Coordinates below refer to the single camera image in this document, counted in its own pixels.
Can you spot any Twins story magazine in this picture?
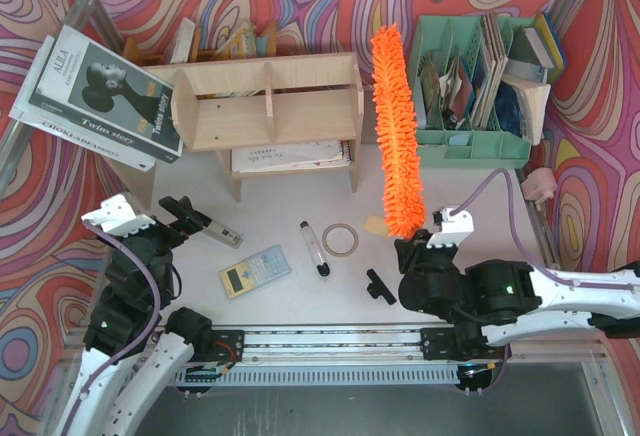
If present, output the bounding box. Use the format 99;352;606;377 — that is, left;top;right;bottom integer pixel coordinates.
29;25;183;163

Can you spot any black plastic clip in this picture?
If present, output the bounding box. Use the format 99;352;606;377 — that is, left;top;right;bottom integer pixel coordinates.
366;268;397;305

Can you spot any yellow sticky note pad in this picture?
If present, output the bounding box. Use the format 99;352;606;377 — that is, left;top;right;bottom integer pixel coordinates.
363;215;389;237

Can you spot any open book beside organizer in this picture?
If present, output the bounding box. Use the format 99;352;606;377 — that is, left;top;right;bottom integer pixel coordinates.
495;73;551;146

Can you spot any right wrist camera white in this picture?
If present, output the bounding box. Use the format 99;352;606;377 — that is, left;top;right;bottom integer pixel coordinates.
427;207;474;249

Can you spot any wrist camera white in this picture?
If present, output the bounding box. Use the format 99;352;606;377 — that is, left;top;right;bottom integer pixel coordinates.
81;192;156;237
427;207;474;249

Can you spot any tape ring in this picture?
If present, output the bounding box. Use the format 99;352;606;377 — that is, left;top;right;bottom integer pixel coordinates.
321;222;359;258

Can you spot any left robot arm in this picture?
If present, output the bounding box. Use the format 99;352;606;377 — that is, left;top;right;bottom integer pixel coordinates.
54;193;214;435

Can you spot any green desk organizer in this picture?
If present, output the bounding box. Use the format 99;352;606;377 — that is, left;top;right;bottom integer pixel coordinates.
408;13;531;169

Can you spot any wooden bookshelf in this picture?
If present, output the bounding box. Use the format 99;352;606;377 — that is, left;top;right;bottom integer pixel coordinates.
147;53;364;201

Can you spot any grey pocket calculator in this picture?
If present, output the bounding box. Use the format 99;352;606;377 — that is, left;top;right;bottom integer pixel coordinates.
219;245;291;299

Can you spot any white marker black cap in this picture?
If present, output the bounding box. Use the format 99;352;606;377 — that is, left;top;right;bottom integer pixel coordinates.
300;221;330;277

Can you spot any orange microfiber duster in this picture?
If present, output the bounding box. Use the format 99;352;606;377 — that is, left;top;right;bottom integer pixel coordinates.
372;24;426;239

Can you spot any spiral notebook on lower shelf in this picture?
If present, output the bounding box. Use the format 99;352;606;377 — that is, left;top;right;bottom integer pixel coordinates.
231;141;352;173

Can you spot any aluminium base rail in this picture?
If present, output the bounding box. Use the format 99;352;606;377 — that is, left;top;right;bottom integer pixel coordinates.
59;325;611;372

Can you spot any blue yellow book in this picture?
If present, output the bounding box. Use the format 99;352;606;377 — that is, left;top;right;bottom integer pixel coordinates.
509;13;566;85

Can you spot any black and white stapler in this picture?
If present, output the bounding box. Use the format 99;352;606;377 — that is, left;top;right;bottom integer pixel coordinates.
202;220;243;249

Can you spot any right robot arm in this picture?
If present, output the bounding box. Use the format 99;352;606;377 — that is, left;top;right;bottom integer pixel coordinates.
394;230;639;361

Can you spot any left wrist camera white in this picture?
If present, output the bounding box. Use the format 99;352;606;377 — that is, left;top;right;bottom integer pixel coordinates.
81;192;156;237

